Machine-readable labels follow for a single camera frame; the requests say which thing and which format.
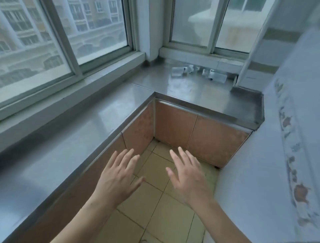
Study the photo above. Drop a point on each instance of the person's left middle finger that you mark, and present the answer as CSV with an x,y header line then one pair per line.
x,y
127,159

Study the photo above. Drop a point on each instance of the person's right hand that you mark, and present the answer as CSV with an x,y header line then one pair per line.
x,y
190,180

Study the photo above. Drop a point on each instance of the brown cabinet door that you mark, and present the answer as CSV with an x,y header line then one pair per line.
x,y
80,190
138,125
173,125
217,142

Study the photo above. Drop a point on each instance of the person's left little finger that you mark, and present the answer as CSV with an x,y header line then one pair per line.
x,y
112,161

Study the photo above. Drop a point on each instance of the person's right thumb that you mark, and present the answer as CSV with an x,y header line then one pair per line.
x,y
172,176

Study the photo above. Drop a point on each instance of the person's left hand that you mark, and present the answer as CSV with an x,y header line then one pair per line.
x,y
116,179

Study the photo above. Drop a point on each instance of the person's right middle finger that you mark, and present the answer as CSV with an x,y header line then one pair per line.
x,y
183,157

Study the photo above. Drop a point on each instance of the beige building outside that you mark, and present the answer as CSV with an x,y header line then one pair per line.
x,y
32,37

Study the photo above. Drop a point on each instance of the person's right forearm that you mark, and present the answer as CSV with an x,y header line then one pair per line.
x,y
220,222

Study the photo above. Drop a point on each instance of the person's left forearm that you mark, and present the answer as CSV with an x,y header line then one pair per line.
x,y
85,220

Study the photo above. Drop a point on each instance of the person's left thumb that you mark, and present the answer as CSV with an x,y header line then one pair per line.
x,y
138,184

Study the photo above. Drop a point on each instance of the open white window sash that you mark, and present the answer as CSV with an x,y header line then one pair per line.
x,y
260,45

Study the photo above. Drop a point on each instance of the clear plastic bottle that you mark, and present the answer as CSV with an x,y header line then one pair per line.
x,y
216,76
193,68
178,71

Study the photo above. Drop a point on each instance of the small frosted window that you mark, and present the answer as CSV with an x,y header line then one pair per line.
x,y
200,25

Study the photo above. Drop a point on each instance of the large sliding window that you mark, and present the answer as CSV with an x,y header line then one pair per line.
x,y
75,37

